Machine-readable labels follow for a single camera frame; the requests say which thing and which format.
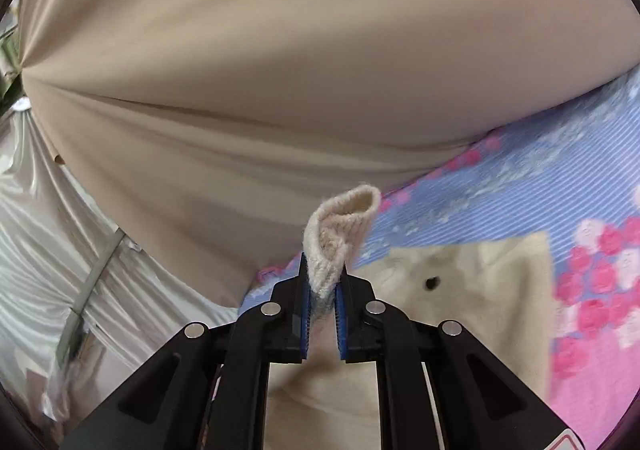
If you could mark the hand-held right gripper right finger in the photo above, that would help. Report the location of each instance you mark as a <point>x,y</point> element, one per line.
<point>341,327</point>

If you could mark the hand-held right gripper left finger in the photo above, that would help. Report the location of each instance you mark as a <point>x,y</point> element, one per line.
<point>303,317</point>

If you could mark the cream knit sweater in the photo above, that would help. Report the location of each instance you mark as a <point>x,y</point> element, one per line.
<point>475,290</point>

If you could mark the pink and blue floral bedsheet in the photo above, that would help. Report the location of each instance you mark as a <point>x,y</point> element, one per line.
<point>500,190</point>

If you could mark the beige curtain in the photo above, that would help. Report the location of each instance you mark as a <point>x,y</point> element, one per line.
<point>280,55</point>

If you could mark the white satin curtain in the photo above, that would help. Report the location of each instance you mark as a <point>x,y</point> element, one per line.
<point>45,240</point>

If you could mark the green plant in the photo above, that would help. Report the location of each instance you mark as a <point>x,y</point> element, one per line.
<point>7,55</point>

